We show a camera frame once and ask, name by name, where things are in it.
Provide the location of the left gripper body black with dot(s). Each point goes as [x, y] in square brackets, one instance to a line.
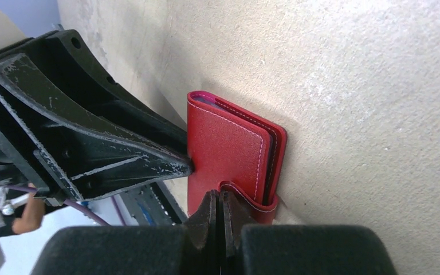
[19, 162]

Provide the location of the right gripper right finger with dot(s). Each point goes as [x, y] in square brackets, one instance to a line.
[252, 248]

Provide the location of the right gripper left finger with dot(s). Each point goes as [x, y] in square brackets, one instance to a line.
[187, 248]

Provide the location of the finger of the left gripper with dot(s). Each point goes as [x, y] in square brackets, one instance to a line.
[93, 114]
[81, 177]

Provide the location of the red card holder wallet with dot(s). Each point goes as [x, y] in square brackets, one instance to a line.
[234, 149]

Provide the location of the black front table rail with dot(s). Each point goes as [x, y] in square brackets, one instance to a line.
[153, 204]

